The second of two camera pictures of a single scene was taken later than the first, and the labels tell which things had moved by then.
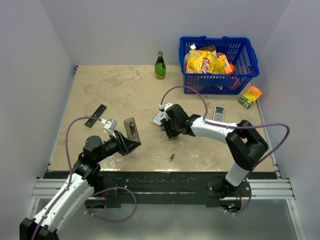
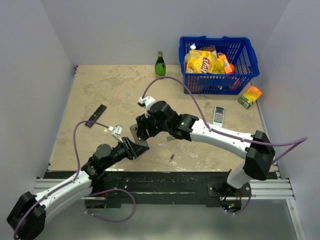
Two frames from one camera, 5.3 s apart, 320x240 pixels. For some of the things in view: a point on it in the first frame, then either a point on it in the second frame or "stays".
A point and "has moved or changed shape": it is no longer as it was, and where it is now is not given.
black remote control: [97, 114] stays
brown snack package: [210, 48] stays
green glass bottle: [160, 67] stays
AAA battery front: [172, 155] stays
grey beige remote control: [131, 129] has moved or changed shape
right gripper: [170, 133] -> [143, 122]
